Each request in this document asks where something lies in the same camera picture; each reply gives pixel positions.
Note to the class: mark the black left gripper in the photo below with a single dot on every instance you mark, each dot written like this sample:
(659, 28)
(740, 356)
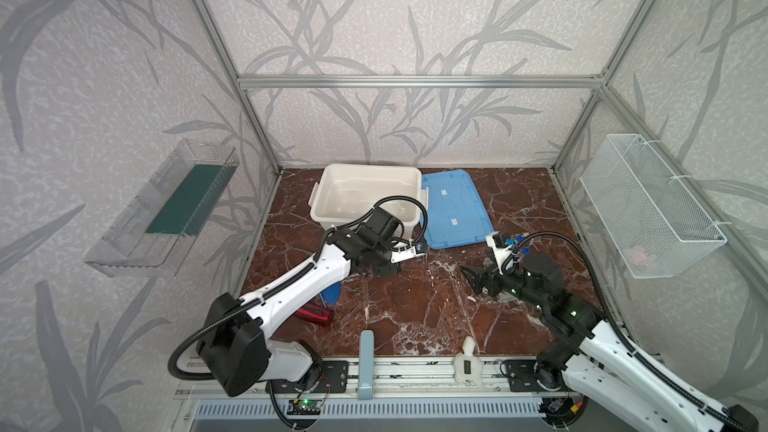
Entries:
(384, 264)

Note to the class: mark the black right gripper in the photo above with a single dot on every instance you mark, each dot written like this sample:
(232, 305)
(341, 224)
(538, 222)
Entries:
(491, 279)

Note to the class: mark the white plastic storage bin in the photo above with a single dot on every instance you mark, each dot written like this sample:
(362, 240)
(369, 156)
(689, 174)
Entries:
(372, 182)

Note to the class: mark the blue plastic bin lid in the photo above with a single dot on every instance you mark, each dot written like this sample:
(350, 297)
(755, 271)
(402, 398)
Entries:
(456, 213)

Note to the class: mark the clear plastic measuring beaker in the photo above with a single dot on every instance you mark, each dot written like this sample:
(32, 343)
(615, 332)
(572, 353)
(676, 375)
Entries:
(351, 203)

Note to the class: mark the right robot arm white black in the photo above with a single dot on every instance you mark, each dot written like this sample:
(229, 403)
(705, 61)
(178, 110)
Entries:
(594, 359)

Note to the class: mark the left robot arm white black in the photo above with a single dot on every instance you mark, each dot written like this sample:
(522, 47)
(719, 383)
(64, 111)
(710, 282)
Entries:
(235, 346)

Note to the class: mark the blue garden trowel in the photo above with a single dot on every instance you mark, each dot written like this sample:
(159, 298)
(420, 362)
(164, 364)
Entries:
(331, 294)

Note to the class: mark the red cylindrical tool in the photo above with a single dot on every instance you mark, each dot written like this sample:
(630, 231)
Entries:
(317, 315)

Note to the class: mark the pink object in basket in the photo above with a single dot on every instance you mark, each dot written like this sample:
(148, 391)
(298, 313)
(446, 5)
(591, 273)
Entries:
(638, 257)

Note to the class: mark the white plastic wash bottle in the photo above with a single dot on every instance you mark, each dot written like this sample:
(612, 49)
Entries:
(468, 368)

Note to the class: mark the light blue rectangular bar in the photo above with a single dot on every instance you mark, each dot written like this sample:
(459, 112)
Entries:
(366, 362)

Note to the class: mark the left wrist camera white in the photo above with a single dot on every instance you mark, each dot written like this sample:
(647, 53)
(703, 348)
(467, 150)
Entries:
(407, 253)

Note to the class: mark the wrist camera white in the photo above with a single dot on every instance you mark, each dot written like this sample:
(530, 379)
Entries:
(503, 251)
(407, 253)

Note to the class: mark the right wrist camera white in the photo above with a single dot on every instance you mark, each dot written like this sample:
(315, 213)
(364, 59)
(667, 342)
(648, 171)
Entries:
(503, 251)

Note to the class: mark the white wire mesh basket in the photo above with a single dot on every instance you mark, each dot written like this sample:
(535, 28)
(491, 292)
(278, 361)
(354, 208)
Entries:
(643, 202)

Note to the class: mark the clear wall shelf green liner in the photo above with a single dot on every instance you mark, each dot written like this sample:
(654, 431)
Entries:
(152, 237)

